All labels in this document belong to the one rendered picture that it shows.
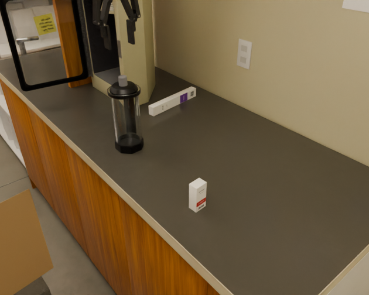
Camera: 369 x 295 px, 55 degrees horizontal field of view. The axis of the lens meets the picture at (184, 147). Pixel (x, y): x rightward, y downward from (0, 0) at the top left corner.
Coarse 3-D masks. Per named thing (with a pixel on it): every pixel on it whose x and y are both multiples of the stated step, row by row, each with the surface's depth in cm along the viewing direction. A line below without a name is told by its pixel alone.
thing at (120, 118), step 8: (120, 96) 112; (136, 96) 115; (112, 104) 117; (120, 104) 115; (128, 104) 115; (136, 104) 117; (112, 112) 119; (120, 112) 116; (128, 112) 117; (136, 112) 119; (120, 120) 118; (128, 120) 118; (136, 120) 120; (120, 128) 120; (128, 128) 120; (136, 128) 121; (120, 136) 122; (128, 136) 121; (136, 136) 123; (120, 144) 124; (128, 144) 123; (136, 144) 124
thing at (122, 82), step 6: (120, 78) 113; (126, 78) 114; (114, 84) 116; (120, 84) 114; (126, 84) 115; (132, 84) 116; (114, 90) 113; (120, 90) 113; (126, 90) 113; (132, 90) 114
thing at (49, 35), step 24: (24, 0) 140; (48, 0) 145; (24, 24) 144; (48, 24) 149; (72, 24) 154; (48, 48) 154; (72, 48) 159; (24, 72) 153; (48, 72) 158; (72, 72) 164
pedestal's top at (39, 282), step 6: (36, 282) 81; (42, 282) 81; (24, 288) 80; (30, 288) 80; (36, 288) 80; (42, 288) 80; (48, 288) 80; (18, 294) 79; (24, 294) 79; (30, 294) 79; (36, 294) 79; (42, 294) 79; (48, 294) 80
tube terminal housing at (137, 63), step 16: (112, 0) 131; (128, 0) 132; (144, 0) 140; (144, 16) 141; (144, 32) 143; (128, 48) 141; (144, 48) 146; (128, 64) 144; (144, 64) 149; (96, 80) 168; (128, 80) 148; (144, 80) 153; (144, 96) 156
